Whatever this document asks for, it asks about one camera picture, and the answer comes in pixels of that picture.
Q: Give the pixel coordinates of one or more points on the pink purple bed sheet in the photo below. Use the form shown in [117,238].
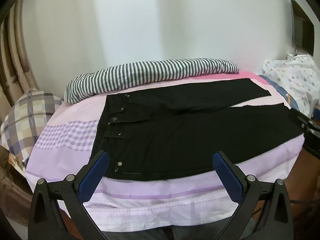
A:
[65,146]

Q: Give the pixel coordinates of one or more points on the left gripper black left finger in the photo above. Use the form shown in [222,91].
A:
[45,219]

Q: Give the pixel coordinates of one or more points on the black pants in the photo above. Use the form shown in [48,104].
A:
[172,132]

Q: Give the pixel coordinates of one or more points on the plaid pillow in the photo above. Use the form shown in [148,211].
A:
[24,123]

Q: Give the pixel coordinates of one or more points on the striped grey white blanket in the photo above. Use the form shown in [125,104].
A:
[129,75]

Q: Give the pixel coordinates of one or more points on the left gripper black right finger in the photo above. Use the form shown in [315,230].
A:
[275,220]

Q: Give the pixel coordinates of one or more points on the beige wooden headboard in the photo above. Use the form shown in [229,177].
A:
[16,74]

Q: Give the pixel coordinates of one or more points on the white dotted pillow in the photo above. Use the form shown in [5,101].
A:
[299,76]

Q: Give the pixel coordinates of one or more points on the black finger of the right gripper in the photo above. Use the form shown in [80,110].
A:
[303,121]

